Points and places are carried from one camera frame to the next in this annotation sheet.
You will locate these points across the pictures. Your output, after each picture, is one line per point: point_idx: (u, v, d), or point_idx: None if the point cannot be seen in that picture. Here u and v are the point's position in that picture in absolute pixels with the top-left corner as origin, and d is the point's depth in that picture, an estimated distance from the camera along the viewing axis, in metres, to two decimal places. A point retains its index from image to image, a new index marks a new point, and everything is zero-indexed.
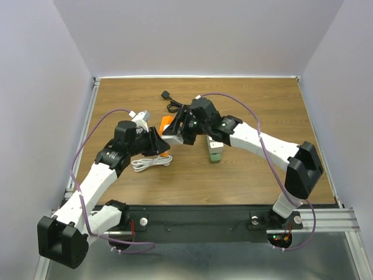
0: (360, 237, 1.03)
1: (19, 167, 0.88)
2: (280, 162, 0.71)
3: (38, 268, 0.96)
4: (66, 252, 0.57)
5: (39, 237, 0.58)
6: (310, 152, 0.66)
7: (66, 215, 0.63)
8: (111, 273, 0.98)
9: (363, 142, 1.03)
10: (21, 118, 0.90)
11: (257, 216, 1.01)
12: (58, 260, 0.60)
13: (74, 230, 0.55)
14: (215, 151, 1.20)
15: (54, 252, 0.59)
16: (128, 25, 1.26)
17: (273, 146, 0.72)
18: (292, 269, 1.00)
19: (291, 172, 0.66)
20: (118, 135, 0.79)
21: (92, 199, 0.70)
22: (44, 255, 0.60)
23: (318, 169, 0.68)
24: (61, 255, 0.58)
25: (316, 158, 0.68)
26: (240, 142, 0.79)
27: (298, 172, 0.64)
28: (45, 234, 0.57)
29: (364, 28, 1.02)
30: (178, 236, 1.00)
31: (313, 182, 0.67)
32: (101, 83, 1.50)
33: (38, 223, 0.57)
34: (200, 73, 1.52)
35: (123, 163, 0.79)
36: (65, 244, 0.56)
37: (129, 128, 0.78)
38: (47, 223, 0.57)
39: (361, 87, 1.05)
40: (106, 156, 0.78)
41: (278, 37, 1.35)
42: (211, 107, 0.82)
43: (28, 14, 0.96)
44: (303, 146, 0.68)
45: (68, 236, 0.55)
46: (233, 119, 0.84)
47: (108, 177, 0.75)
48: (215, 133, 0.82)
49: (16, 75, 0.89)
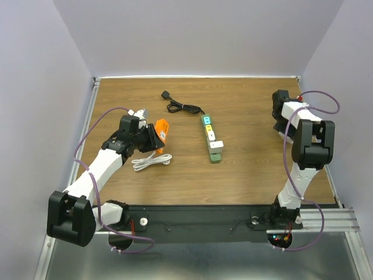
0: (360, 238, 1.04)
1: (19, 167, 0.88)
2: None
3: (38, 267, 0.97)
4: (77, 227, 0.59)
5: (50, 212, 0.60)
6: (326, 125, 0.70)
7: (77, 190, 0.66)
8: (111, 273, 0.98)
9: (362, 142, 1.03)
10: (20, 118, 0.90)
11: (257, 217, 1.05)
12: (66, 238, 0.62)
13: (86, 203, 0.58)
14: (215, 151, 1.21)
15: (64, 228, 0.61)
16: (128, 25, 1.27)
17: (304, 114, 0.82)
18: (292, 270, 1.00)
19: (298, 128, 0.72)
20: (124, 125, 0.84)
21: (101, 178, 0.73)
22: (53, 233, 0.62)
23: (325, 149, 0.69)
24: (70, 231, 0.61)
25: (331, 139, 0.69)
26: (289, 110, 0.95)
27: (302, 126, 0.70)
28: (56, 210, 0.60)
29: (365, 28, 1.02)
30: (178, 235, 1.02)
31: (312, 150, 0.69)
32: (101, 83, 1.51)
33: (50, 198, 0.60)
34: (200, 74, 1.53)
35: (127, 151, 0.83)
36: (76, 217, 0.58)
37: (134, 119, 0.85)
38: (59, 198, 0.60)
39: (361, 86, 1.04)
40: (113, 144, 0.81)
41: (278, 38, 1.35)
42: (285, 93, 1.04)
43: (28, 14, 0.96)
44: (325, 121, 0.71)
45: (80, 209, 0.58)
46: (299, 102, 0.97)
47: (117, 159, 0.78)
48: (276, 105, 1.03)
49: (15, 75, 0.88)
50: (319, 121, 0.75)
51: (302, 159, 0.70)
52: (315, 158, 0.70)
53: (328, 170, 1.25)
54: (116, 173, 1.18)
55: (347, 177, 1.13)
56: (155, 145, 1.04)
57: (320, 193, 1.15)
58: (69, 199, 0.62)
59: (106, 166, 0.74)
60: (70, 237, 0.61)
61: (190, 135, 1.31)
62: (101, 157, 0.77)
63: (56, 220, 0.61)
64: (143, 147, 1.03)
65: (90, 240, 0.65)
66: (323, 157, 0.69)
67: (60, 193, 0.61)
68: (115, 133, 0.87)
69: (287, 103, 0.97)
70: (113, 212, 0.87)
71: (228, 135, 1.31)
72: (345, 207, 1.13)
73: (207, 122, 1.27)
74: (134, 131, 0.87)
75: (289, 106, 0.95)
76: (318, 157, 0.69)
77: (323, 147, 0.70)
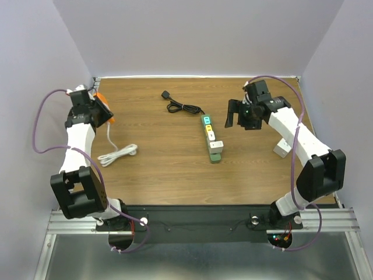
0: (361, 238, 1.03)
1: (19, 167, 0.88)
2: (303, 154, 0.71)
3: (38, 268, 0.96)
4: (91, 193, 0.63)
5: (59, 195, 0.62)
6: (337, 160, 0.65)
7: (72, 165, 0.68)
8: (111, 273, 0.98)
9: (363, 142, 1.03)
10: (20, 119, 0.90)
11: (257, 216, 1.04)
12: (87, 210, 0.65)
13: (90, 168, 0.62)
14: (215, 151, 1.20)
15: (80, 202, 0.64)
16: (127, 25, 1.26)
17: (304, 139, 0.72)
18: (292, 270, 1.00)
19: (307, 169, 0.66)
20: (76, 98, 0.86)
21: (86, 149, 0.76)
22: (71, 213, 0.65)
23: (336, 182, 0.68)
24: (88, 200, 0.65)
25: (341, 172, 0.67)
26: (277, 122, 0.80)
27: (315, 171, 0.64)
28: (63, 190, 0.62)
29: (364, 28, 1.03)
30: (178, 236, 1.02)
31: (324, 188, 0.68)
32: (101, 83, 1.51)
33: (51, 184, 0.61)
34: (200, 73, 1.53)
35: (92, 121, 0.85)
36: (87, 185, 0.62)
37: (83, 90, 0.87)
38: (60, 178, 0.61)
39: (361, 86, 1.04)
40: (76, 119, 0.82)
41: (277, 37, 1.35)
42: (263, 85, 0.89)
43: (28, 14, 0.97)
44: (333, 152, 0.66)
45: (88, 177, 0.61)
46: (282, 101, 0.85)
47: (90, 129, 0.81)
48: (259, 107, 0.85)
49: (15, 76, 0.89)
50: (326, 150, 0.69)
51: (313, 198, 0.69)
52: (325, 192, 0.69)
53: None
54: (116, 173, 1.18)
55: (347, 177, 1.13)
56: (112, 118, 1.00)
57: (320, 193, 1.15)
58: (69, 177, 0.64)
59: (82, 138, 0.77)
60: (90, 208, 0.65)
61: (190, 135, 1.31)
62: (73, 134, 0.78)
63: (69, 199, 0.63)
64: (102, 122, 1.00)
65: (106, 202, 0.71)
66: (333, 188, 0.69)
67: (59, 175, 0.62)
68: (70, 114, 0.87)
69: (273, 112, 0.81)
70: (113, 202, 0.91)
71: (228, 135, 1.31)
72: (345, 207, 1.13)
73: (207, 122, 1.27)
74: (89, 102, 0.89)
75: (277, 118, 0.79)
76: (328, 191, 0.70)
77: (333, 181, 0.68)
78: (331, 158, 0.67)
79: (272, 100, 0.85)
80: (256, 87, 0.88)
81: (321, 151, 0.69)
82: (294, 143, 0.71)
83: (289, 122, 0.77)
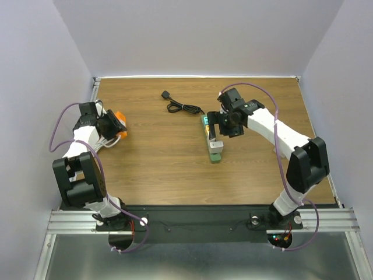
0: (361, 238, 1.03)
1: (18, 167, 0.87)
2: (286, 149, 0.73)
3: (38, 268, 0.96)
4: (90, 178, 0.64)
5: (59, 178, 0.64)
6: (317, 146, 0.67)
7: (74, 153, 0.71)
8: (111, 273, 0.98)
9: (363, 142, 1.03)
10: (20, 118, 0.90)
11: (257, 216, 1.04)
12: (84, 197, 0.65)
13: (90, 153, 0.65)
14: (215, 151, 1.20)
15: (78, 188, 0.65)
16: (127, 25, 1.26)
17: (284, 134, 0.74)
18: (292, 269, 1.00)
19: (292, 161, 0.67)
20: (84, 108, 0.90)
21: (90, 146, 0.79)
22: (69, 200, 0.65)
23: (323, 168, 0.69)
24: (85, 186, 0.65)
25: (324, 157, 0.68)
26: (255, 123, 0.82)
27: (301, 160, 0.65)
28: (64, 172, 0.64)
29: (364, 28, 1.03)
30: (178, 235, 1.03)
31: (313, 177, 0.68)
32: (101, 83, 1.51)
33: (54, 167, 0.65)
34: (200, 73, 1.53)
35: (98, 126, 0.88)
36: (85, 168, 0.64)
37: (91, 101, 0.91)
38: (62, 162, 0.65)
39: (361, 86, 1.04)
40: (83, 123, 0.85)
41: (277, 38, 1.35)
42: (235, 93, 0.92)
43: (28, 14, 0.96)
44: (313, 140, 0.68)
45: (87, 159, 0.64)
46: (256, 104, 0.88)
47: (94, 130, 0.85)
48: (235, 113, 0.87)
49: (15, 76, 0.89)
50: (306, 139, 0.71)
51: (306, 188, 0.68)
52: (315, 181, 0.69)
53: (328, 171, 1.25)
54: (116, 173, 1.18)
55: (347, 177, 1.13)
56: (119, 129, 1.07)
57: (320, 193, 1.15)
58: (70, 163, 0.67)
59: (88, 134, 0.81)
60: (87, 195, 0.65)
61: (190, 135, 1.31)
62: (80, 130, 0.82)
63: (68, 183, 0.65)
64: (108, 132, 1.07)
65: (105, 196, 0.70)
66: (322, 175, 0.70)
67: (61, 159, 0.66)
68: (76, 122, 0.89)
69: (249, 114, 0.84)
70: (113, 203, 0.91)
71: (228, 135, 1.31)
72: (345, 207, 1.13)
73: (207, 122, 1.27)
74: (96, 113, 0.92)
75: (254, 119, 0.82)
76: (318, 179, 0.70)
77: (319, 168, 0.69)
78: (313, 147, 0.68)
79: (246, 104, 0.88)
80: (228, 96, 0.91)
81: (301, 142, 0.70)
82: (275, 139, 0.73)
83: (266, 121, 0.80)
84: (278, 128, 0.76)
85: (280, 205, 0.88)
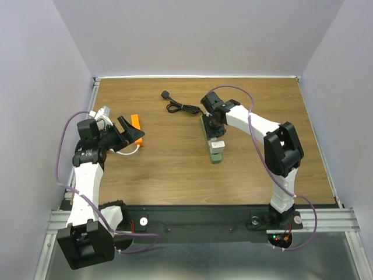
0: (361, 238, 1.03)
1: (18, 167, 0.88)
2: (260, 137, 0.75)
3: (38, 268, 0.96)
4: (99, 248, 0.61)
5: (66, 249, 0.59)
6: (287, 129, 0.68)
7: (78, 217, 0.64)
8: (111, 273, 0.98)
9: (363, 142, 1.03)
10: (20, 119, 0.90)
11: (257, 216, 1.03)
12: (92, 260, 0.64)
13: (98, 223, 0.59)
14: (216, 152, 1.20)
15: (86, 253, 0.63)
16: (127, 25, 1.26)
17: (257, 122, 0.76)
18: (292, 269, 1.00)
19: (266, 146, 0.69)
20: (84, 132, 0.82)
21: (94, 193, 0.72)
22: (77, 263, 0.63)
23: (297, 150, 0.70)
24: (94, 252, 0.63)
25: (296, 139, 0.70)
26: (233, 119, 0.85)
27: (273, 143, 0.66)
28: (71, 245, 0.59)
29: (364, 28, 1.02)
30: (178, 235, 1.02)
31: (291, 160, 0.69)
32: (101, 83, 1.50)
33: (57, 238, 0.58)
34: (201, 73, 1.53)
35: (102, 156, 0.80)
36: (95, 240, 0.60)
37: (91, 122, 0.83)
38: (68, 233, 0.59)
39: (360, 86, 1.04)
40: (84, 155, 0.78)
41: (277, 38, 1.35)
42: (214, 96, 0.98)
43: (27, 14, 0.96)
44: (283, 125, 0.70)
45: (97, 232, 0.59)
46: (232, 102, 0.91)
47: (98, 169, 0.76)
48: (215, 112, 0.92)
49: (15, 76, 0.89)
50: (276, 124, 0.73)
51: (284, 170, 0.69)
52: (292, 163, 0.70)
53: (328, 170, 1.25)
54: (116, 173, 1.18)
55: (347, 177, 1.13)
56: (130, 142, 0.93)
57: (320, 193, 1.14)
58: (76, 229, 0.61)
59: (91, 181, 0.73)
60: (96, 258, 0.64)
61: (190, 135, 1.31)
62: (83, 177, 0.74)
63: (76, 252, 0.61)
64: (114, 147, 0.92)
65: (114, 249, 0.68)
66: (298, 157, 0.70)
67: (66, 229, 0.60)
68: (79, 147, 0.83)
69: (225, 111, 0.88)
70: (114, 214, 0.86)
71: (228, 135, 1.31)
72: (345, 207, 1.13)
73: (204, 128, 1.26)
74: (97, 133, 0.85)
75: (232, 116, 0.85)
76: (295, 161, 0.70)
77: (294, 150, 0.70)
78: (285, 132, 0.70)
79: (224, 103, 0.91)
80: (207, 99, 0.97)
81: (273, 128, 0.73)
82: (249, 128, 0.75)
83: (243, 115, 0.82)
84: (252, 119, 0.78)
85: (278, 204, 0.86)
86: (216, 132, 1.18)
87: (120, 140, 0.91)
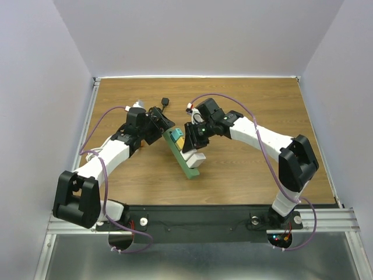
0: (360, 237, 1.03)
1: (18, 167, 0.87)
2: (274, 153, 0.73)
3: (38, 268, 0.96)
4: (83, 208, 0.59)
5: (59, 190, 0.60)
6: (301, 143, 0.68)
7: (87, 171, 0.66)
8: (111, 273, 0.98)
9: (362, 142, 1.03)
10: (21, 118, 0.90)
11: (257, 216, 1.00)
12: (71, 220, 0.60)
13: (95, 182, 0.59)
14: (194, 166, 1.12)
15: (70, 209, 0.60)
16: (128, 25, 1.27)
17: (268, 138, 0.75)
18: (292, 269, 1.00)
19: (281, 163, 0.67)
20: (130, 119, 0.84)
21: (111, 164, 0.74)
22: (58, 215, 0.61)
23: (313, 163, 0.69)
24: (76, 212, 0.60)
25: (311, 152, 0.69)
26: (239, 134, 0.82)
27: (289, 160, 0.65)
28: (65, 189, 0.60)
29: (364, 27, 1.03)
30: (178, 236, 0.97)
31: (306, 174, 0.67)
32: (101, 83, 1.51)
33: (60, 176, 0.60)
34: (201, 73, 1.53)
35: (135, 145, 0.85)
36: (83, 197, 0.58)
37: (140, 113, 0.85)
38: (68, 177, 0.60)
39: (359, 86, 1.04)
40: (122, 136, 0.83)
41: (278, 37, 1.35)
42: (213, 103, 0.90)
43: (27, 14, 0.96)
44: (296, 139, 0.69)
45: (89, 188, 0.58)
46: (235, 114, 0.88)
47: (125, 150, 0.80)
48: (217, 126, 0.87)
49: (15, 76, 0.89)
50: (289, 139, 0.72)
51: (301, 186, 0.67)
52: (309, 177, 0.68)
53: (328, 170, 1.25)
54: (116, 173, 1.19)
55: (346, 177, 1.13)
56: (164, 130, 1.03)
57: (320, 193, 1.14)
58: (77, 180, 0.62)
59: (115, 152, 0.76)
60: (74, 219, 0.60)
61: None
62: (109, 147, 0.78)
63: (64, 199, 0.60)
64: (150, 135, 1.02)
65: (92, 224, 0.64)
66: (313, 171, 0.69)
67: (69, 172, 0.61)
68: (122, 126, 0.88)
69: (229, 125, 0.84)
70: (114, 209, 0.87)
71: None
72: (345, 207, 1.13)
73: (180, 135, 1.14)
74: (141, 123, 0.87)
75: (237, 130, 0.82)
76: (310, 176, 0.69)
77: (309, 163, 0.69)
78: (298, 146, 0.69)
79: (225, 115, 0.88)
80: (207, 107, 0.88)
81: (285, 142, 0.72)
82: (260, 144, 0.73)
83: (250, 129, 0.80)
84: (260, 133, 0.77)
85: (280, 207, 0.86)
86: (200, 142, 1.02)
87: (156, 129, 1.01)
